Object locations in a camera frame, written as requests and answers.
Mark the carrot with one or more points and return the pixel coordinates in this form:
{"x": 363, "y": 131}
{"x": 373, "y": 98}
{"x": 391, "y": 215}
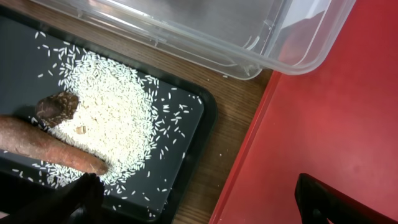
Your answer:
{"x": 21, "y": 138}

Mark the red serving tray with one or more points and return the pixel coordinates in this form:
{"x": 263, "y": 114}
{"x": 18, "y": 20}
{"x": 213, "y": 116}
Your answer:
{"x": 337, "y": 123}

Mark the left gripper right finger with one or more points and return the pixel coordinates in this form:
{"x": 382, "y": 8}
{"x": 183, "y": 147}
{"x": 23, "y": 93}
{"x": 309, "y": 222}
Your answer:
{"x": 320, "y": 203}

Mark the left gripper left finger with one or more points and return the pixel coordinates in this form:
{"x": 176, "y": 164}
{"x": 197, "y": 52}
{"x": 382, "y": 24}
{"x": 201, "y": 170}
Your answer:
{"x": 58, "y": 207}

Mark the clear plastic bin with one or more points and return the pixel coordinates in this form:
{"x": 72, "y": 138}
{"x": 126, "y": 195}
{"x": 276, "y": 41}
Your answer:
{"x": 238, "y": 38}

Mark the black tray bin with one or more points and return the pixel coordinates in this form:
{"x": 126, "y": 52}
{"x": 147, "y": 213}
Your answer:
{"x": 152, "y": 195}

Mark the brown food scrap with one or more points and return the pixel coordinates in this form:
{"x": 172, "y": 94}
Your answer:
{"x": 57, "y": 108}

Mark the pile of white rice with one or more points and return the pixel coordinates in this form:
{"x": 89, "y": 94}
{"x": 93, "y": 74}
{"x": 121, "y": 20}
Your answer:
{"x": 119, "y": 114}

